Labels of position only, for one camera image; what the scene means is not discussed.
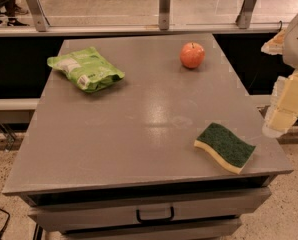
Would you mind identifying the left metal railing bracket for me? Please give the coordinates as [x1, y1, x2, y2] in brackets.
[26, 0, 50, 32]

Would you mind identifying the upper grey drawer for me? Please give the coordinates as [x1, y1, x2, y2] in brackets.
[29, 187, 271, 232]

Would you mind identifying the metal railing bracket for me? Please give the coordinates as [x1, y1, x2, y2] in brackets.
[235, 0, 257, 29]
[158, 0, 171, 30]
[26, 0, 50, 32]

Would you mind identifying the red apple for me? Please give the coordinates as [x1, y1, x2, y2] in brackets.
[180, 42, 205, 69]

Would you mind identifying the grey drawer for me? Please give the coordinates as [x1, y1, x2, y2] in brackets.
[61, 218, 241, 240]
[29, 187, 271, 232]

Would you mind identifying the lower grey drawer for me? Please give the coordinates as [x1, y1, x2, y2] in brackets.
[61, 218, 241, 240]

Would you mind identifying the black floor cable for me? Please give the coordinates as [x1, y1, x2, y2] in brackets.
[0, 205, 11, 240]

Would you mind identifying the right metal railing bracket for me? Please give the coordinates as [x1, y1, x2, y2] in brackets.
[235, 0, 257, 29]

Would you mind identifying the black drawer handle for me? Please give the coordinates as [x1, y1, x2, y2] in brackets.
[136, 207, 175, 224]

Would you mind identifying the middle metal railing bracket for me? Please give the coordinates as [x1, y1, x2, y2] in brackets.
[158, 0, 171, 30]

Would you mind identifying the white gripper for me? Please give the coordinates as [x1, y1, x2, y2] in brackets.
[261, 13, 298, 138]

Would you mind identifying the green chip bag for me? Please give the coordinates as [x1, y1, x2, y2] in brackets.
[47, 47, 125, 93]

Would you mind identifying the green and yellow sponge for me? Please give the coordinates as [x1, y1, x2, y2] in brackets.
[194, 123, 255, 174]

